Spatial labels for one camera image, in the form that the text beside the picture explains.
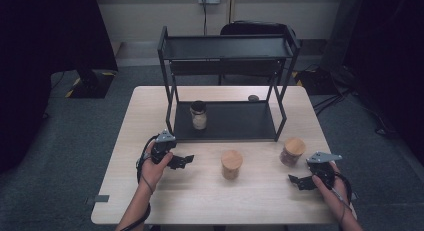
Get black chair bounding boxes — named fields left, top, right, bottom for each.
left=218, top=20, right=298, bottom=86

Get glass jar with black lid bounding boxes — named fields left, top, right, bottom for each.
left=189, top=100, right=208, bottom=131

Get left hand-held gripper cable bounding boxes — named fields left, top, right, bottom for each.
left=119, top=134, right=160, bottom=231

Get person's right hand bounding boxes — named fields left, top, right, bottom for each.
left=310, top=161, right=350, bottom=219

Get right hand-held gripper cable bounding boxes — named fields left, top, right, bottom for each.
left=328, top=172, right=353, bottom=225

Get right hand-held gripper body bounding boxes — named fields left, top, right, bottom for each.
left=306, top=152, right=343, bottom=191

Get black floor box yellow tape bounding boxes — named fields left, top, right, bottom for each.
left=293, top=68, right=338, bottom=96

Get black stand base yellow tape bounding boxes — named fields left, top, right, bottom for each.
left=64, top=69, right=117, bottom=99

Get black two-tier metal shelf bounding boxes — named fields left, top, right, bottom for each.
left=157, top=25, right=302, bottom=144

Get black curtain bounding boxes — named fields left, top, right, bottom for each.
left=343, top=0, right=424, bottom=165
left=0, top=0, right=119, bottom=175

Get person's left hand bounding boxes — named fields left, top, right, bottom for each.
left=137, top=141, right=174, bottom=192

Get black wall power cable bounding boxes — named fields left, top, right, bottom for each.
left=201, top=0, right=208, bottom=36

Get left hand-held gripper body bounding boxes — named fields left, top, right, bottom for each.
left=150, top=129, right=178, bottom=165

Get black floor cables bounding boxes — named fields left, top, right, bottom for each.
left=311, top=87, right=401, bottom=139

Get pale glass jar wooden lid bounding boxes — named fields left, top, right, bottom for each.
left=220, top=149, right=244, bottom=181

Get reddish glass jar wooden lid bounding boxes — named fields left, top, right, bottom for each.
left=279, top=136, right=307, bottom=168

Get hand-held gripper cable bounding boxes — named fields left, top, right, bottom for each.
left=119, top=134, right=160, bottom=231
left=328, top=172, right=353, bottom=225

